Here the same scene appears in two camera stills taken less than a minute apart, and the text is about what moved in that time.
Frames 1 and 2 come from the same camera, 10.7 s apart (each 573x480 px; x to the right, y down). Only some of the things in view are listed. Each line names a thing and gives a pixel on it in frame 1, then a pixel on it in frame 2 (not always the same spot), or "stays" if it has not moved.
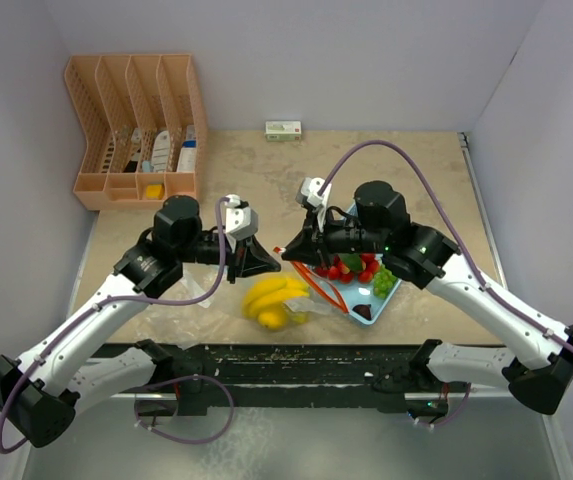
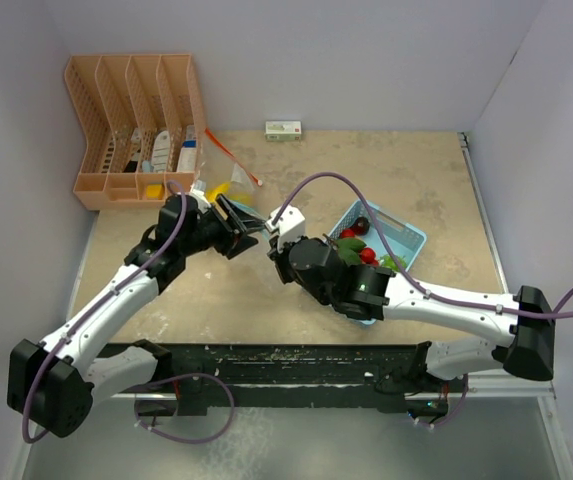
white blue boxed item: (188, 153) stays
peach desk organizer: (142, 119) stays
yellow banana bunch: (271, 294) → (212, 192)
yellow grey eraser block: (155, 191) stays
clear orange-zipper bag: (259, 303) → (219, 170)
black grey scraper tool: (136, 140) stays
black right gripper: (310, 246) → (280, 259)
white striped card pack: (161, 152) stays
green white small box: (280, 131) stays
